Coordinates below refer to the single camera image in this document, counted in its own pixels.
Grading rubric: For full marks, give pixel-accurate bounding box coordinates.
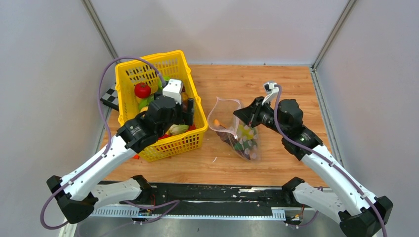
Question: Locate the red tomato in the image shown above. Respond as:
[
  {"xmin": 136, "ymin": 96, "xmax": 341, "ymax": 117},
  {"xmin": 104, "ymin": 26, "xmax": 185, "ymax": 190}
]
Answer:
[{"xmin": 134, "ymin": 82, "xmax": 151, "ymax": 99}]

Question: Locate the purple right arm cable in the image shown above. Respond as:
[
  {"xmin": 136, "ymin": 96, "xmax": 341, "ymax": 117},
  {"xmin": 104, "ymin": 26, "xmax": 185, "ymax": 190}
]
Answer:
[{"xmin": 273, "ymin": 84, "xmax": 388, "ymax": 237}]

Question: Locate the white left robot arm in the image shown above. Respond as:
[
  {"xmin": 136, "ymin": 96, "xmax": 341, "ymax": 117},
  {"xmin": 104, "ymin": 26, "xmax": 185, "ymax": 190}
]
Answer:
[{"xmin": 46, "ymin": 95, "xmax": 195, "ymax": 224}]

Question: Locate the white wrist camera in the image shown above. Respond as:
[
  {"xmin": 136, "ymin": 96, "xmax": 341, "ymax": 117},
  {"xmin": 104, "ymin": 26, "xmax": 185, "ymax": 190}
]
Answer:
[
  {"xmin": 162, "ymin": 79, "xmax": 183, "ymax": 104},
  {"xmin": 262, "ymin": 81, "xmax": 279, "ymax": 105}
]

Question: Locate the green leafy vegetable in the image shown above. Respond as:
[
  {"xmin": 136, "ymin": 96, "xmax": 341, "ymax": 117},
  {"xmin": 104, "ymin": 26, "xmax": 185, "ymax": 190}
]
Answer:
[{"xmin": 136, "ymin": 94, "xmax": 154, "ymax": 111}]

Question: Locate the yellow plastic basket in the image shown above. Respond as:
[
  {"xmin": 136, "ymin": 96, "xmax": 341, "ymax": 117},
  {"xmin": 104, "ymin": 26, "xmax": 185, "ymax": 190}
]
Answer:
[{"xmin": 115, "ymin": 50, "xmax": 208, "ymax": 162}]

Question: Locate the black white checkerboard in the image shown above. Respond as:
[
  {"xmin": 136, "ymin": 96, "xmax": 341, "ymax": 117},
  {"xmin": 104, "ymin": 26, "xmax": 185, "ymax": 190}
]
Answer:
[{"xmin": 100, "ymin": 84, "xmax": 119, "ymax": 111}]

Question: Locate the green white cabbage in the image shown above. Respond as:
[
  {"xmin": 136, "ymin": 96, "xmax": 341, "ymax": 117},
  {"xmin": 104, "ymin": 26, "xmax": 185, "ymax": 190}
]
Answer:
[{"xmin": 168, "ymin": 124, "xmax": 189, "ymax": 135}]

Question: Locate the green bell pepper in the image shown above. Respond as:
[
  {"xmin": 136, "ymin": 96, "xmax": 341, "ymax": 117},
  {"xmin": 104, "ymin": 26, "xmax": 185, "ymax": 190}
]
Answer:
[{"xmin": 233, "ymin": 134, "xmax": 258, "ymax": 159}]

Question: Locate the clear zip top bag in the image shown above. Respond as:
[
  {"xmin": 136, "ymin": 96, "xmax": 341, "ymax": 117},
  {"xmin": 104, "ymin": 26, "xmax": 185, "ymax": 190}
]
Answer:
[{"xmin": 207, "ymin": 97, "xmax": 261, "ymax": 162}]

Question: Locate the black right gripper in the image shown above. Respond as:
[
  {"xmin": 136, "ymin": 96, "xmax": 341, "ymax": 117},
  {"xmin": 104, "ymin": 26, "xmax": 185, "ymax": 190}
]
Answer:
[{"xmin": 233, "ymin": 96, "xmax": 288, "ymax": 136}]

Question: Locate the yellow lemon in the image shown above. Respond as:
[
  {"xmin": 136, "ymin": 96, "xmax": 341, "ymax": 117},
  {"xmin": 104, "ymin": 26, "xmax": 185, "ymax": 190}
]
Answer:
[{"xmin": 238, "ymin": 125, "xmax": 256, "ymax": 140}]

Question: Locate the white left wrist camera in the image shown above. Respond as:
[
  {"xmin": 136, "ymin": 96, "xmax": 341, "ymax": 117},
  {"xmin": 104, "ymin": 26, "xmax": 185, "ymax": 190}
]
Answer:
[{"xmin": 162, "ymin": 79, "xmax": 183, "ymax": 104}]

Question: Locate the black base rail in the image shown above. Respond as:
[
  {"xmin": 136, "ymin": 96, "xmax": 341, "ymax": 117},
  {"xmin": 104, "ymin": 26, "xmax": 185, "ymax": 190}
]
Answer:
[{"xmin": 131, "ymin": 183, "xmax": 303, "ymax": 217}]

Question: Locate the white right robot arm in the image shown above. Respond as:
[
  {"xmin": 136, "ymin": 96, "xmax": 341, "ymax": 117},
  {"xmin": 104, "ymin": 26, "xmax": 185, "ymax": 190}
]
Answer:
[{"xmin": 233, "ymin": 97, "xmax": 393, "ymax": 237}]

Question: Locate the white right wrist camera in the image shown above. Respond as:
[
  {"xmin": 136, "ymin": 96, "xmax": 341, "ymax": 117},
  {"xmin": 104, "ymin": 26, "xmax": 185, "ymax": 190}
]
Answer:
[{"xmin": 262, "ymin": 81, "xmax": 279, "ymax": 105}]

